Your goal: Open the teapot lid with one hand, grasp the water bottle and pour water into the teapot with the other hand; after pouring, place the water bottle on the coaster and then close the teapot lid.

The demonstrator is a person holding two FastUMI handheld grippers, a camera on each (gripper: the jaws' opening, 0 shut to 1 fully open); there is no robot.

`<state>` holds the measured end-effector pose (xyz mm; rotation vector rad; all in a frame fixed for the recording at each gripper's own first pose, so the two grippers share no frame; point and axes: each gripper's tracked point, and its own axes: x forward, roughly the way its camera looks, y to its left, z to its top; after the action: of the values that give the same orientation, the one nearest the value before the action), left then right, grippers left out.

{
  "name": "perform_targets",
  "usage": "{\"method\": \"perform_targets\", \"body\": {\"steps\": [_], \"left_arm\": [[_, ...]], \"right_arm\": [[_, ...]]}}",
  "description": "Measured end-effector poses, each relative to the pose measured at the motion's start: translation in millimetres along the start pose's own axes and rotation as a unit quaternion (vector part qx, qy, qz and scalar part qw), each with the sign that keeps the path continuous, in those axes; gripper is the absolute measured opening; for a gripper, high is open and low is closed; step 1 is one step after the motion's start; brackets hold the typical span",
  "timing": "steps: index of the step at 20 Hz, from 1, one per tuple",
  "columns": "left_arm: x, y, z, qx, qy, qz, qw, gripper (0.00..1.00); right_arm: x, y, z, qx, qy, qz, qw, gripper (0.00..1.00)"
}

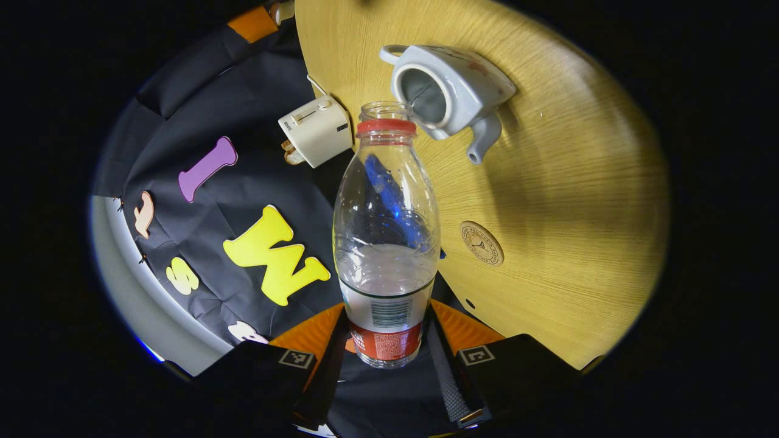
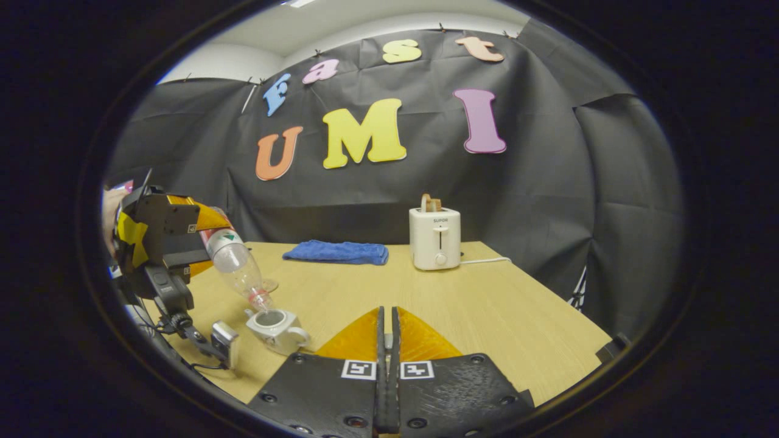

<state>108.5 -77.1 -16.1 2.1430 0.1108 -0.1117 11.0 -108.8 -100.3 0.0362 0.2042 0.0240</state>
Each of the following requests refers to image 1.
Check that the white toaster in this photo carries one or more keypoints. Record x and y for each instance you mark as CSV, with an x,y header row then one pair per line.
x,y
316,131

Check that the bread slice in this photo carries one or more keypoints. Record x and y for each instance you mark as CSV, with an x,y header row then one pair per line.
x,y
292,153

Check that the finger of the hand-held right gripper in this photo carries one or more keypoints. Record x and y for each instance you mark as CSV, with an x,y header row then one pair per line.
x,y
252,24

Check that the clear plastic water bottle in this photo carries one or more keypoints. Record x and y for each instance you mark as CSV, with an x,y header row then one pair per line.
x,y
386,316

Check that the round wooden coaster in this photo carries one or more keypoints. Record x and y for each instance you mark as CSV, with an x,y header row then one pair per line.
x,y
482,243

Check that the blue towel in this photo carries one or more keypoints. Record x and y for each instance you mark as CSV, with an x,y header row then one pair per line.
x,y
392,198

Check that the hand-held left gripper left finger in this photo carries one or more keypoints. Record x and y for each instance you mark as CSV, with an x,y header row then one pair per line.
x,y
325,377

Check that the white ceramic teacup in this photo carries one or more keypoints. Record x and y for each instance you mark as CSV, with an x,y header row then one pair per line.
x,y
468,85

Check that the black backdrop cloth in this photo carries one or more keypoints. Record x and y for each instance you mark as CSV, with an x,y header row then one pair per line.
x,y
243,182

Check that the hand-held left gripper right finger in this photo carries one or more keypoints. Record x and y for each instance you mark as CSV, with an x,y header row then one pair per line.
x,y
450,383

